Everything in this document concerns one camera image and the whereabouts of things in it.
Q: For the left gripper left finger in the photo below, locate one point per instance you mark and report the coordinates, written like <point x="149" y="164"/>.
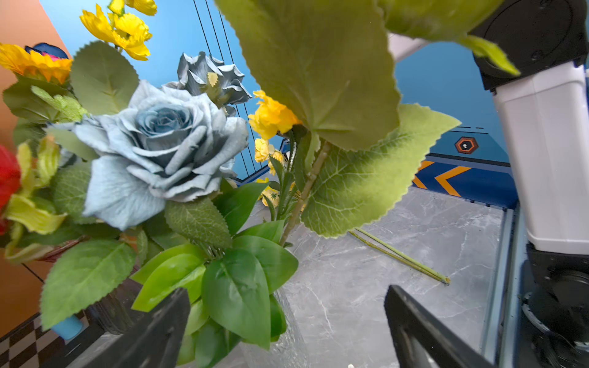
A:
<point x="155" y="340"/>

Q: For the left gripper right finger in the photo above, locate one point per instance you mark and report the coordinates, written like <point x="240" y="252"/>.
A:
<point x="419" y="337"/>

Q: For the yellow poppy spray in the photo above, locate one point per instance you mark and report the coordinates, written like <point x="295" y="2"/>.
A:
<point x="377" y="244"/>

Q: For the yellow rose spray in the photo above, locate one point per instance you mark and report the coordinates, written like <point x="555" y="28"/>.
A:
<point x="273" y="119"/>

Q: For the large yellow sunflower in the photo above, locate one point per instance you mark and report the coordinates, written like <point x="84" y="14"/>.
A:
<point x="329" y="63"/>

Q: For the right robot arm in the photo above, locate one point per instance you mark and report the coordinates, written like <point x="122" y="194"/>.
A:
<point x="531" y="56"/>

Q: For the clear glass vase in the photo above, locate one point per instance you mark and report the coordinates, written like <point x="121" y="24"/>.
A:
<point x="288" y="348"/>

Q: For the background bouquet in dark vase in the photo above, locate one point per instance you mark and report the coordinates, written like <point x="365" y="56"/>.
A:
<point x="53" y="88"/>

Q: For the blue chess piece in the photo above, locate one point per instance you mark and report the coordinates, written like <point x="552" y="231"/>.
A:
<point x="69" y="328"/>

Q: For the checkered chessboard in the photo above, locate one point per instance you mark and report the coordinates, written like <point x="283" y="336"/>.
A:
<point x="29" y="346"/>

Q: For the grey blue roses bunch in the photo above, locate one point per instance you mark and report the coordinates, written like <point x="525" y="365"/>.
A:
<point x="173" y="143"/>

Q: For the red rose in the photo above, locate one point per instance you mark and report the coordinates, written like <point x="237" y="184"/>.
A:
<point x="10" y="181"/>

